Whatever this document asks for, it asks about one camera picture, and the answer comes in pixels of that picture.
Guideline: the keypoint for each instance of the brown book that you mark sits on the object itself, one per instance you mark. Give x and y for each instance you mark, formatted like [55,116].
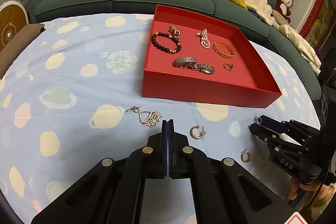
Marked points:
[18,45]

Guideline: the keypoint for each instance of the gold bangle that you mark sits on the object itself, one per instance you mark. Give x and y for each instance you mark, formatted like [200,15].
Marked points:
[226,56]

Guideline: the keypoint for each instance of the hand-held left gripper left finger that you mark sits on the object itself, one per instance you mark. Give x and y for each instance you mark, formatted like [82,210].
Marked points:
[164,134]

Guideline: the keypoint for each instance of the cream flower cushion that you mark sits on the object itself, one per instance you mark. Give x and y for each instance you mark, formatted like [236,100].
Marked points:
[258,7]

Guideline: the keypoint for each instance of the white device with wooden disc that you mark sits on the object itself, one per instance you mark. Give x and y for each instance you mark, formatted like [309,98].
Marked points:
[11,24]

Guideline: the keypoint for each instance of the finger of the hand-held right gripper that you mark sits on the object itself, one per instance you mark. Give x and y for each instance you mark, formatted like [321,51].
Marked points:
[273,123]
[262,133]

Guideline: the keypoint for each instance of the beige pillow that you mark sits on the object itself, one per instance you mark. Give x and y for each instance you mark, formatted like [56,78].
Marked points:
[281,18]

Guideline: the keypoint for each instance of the red framed floral painting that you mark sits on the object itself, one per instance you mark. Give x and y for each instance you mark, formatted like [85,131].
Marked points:
[321,19]

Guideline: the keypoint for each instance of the red cardboard box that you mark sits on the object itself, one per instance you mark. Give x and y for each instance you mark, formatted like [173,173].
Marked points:
[197,87]

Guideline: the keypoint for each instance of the person's right hand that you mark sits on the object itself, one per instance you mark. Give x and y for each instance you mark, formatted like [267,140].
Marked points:
[304,190]

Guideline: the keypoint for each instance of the cream quilted blanket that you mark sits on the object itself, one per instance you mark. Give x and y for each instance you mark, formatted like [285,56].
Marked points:
[299,47]

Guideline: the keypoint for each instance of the silver link watch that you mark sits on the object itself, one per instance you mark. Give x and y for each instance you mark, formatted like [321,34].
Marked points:
[183,61]

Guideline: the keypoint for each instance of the red monkey plush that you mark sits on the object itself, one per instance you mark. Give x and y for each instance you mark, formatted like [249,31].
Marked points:
[284,5]

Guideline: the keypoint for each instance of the silver dangling earring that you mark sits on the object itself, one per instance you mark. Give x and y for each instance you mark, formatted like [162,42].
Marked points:
[256,117]

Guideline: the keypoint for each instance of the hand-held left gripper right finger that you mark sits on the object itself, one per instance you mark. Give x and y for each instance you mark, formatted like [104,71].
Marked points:
[171,134]

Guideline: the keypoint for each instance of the red and white card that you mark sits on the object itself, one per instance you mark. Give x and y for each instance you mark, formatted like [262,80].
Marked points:
[298,220]

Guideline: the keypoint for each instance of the small hoop earring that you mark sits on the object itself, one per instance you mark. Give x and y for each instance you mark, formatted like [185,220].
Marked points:
[248,157]
[193,133]

